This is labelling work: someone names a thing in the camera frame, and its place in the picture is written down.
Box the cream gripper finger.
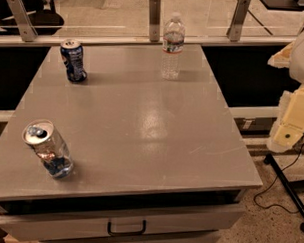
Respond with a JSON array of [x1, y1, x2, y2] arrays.
[[267, 42, 293, 68], [266, 85, 304, 153]]

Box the blue pepsi can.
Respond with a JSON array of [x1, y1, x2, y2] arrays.
[[60, 39, 87, 83]]

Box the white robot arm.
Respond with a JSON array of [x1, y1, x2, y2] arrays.
[[267, 31, 304, 153]]

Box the silver red bull can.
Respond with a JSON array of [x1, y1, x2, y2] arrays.
[[22, 119, 74, 178]]

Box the black stand leg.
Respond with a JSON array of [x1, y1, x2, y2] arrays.
[[264, 154, 304, 233]]

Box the dark desk top right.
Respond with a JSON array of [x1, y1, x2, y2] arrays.
[[260, 0, 304, 12]]

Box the clear plastic water bottle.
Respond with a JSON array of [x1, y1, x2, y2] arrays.
[[161, 12, 185, 80]]

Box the grey upper drawer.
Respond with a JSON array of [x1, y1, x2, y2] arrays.
[[0, 203, 245, 241]]

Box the glass barrier panel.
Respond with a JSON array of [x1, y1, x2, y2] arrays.
[[28, 0, 304, 45]]

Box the black office chair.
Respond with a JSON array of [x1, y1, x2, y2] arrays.
[[0, 0, 64, 36]]

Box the right metal bracket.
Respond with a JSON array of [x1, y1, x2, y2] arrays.
[[226, 0, 251, 41]]

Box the metal bracket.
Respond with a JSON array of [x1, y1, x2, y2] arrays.
[[6, 0, 37, 42], [149, 0, 161, 42], [226, 0, 251, 41]]

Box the black cable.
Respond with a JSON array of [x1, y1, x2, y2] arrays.
[[252, 125, 304, 215]]

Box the middle metal bracket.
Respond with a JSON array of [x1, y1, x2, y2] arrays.
[[149, 0, 161, 42]]

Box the black drawer handle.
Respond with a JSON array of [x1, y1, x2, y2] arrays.
[[106, 220, 146, 237]]

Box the left metal bracket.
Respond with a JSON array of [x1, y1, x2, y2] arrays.
[[6, 0, 37, 42]]

